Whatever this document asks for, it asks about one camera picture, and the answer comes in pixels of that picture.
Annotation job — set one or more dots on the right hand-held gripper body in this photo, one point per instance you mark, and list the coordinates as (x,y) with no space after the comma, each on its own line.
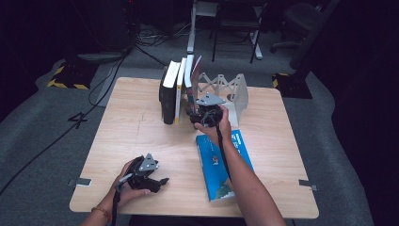
(210,113)

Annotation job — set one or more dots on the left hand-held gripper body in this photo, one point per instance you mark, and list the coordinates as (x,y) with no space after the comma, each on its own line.
(141,172)

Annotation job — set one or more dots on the black book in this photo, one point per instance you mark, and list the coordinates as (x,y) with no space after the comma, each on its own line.
(169,97)

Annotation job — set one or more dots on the white expandable bookend rack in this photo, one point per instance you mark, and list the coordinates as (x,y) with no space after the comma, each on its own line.
(238,94)

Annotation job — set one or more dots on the blue book with landscape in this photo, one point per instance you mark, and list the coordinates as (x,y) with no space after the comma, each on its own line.
(213,175)

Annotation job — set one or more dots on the person's right hand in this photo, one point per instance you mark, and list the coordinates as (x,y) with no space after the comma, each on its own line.
(224,132)

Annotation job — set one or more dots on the person's left hand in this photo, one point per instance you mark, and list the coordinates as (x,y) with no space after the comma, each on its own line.
(124,196)

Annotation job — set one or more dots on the black yellow striped stand base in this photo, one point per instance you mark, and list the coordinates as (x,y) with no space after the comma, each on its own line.
(72,77)
(293,86)

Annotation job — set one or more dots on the grey flat stand foot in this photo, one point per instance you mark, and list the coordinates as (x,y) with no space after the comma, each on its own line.
(100,57)

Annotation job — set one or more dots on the dark slanted stand pole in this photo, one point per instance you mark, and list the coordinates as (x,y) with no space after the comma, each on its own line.
(309,40)

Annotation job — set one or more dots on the dark office chair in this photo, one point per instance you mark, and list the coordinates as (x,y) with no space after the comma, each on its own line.
(298,19)

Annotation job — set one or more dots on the white desk frame leg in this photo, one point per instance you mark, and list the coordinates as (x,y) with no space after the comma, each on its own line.
(257,47)
(192,31)

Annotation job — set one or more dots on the black folding chair frame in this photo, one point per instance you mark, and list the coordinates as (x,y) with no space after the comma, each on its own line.
(238,25)

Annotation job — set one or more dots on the metal table edge bracket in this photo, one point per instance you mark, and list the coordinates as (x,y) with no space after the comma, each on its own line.
(307,184)

